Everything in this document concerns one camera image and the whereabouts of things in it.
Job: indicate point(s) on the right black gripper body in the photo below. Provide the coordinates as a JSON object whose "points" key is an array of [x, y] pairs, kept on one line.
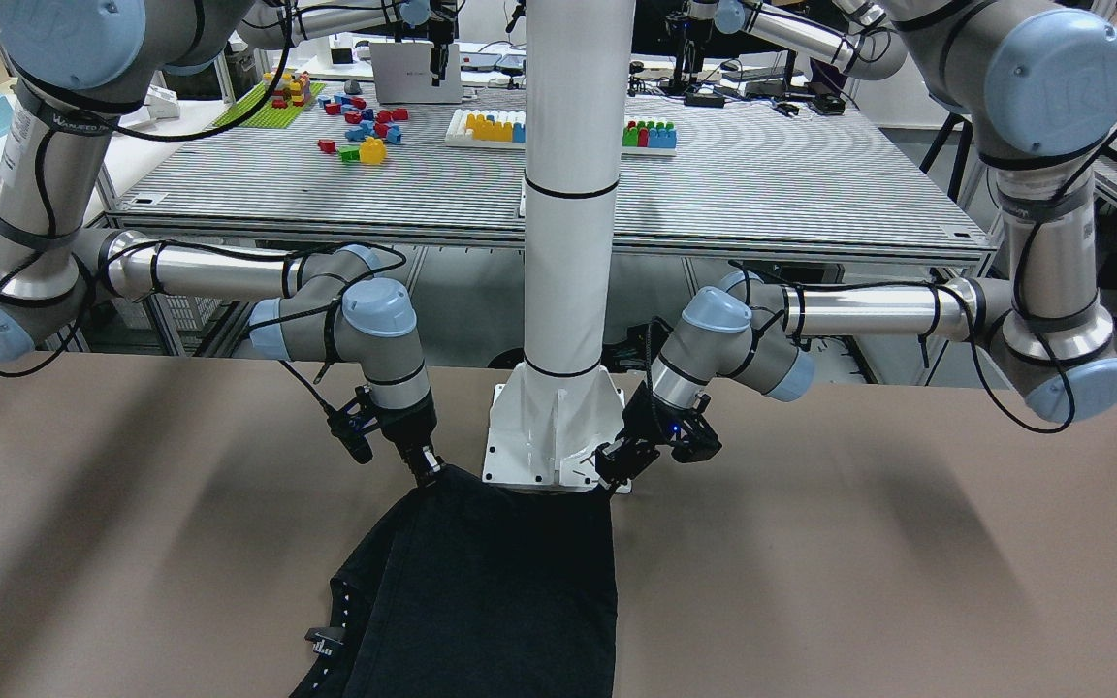
{"points": [[410, 428]]}

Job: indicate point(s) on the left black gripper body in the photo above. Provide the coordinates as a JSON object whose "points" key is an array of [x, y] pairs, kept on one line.
{"points": [[643, 423]]}

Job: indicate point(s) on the black printed t-shirt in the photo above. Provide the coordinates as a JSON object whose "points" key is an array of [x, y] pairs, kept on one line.
{"points": [[465, 589]]}

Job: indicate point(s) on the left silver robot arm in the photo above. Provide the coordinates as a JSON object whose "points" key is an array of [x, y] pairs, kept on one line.
{"points": [[1037, 82]]}

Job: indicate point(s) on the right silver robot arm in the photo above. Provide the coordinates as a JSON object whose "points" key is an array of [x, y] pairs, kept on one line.
{"points": [[83, 65]]}

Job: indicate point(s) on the striped work table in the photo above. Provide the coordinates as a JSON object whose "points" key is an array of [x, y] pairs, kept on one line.
{"points": [[744, 181]]}

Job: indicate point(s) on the white tray with blocks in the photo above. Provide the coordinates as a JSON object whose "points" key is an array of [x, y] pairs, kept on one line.
{"points": [[512, 130]]}

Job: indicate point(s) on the green lego baseplate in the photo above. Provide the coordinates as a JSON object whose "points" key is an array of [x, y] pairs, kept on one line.
{"points": [[268, 116]]}

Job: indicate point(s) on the silver laptop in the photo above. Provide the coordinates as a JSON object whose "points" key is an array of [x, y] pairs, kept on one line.
{"points": [[416, 73]]}

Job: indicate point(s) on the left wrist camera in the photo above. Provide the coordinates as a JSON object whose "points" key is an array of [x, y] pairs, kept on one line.
{"points": [[691, 437]]}

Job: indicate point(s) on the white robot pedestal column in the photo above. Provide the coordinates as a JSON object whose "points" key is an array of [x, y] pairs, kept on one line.
{"points": [[560, 403]]}

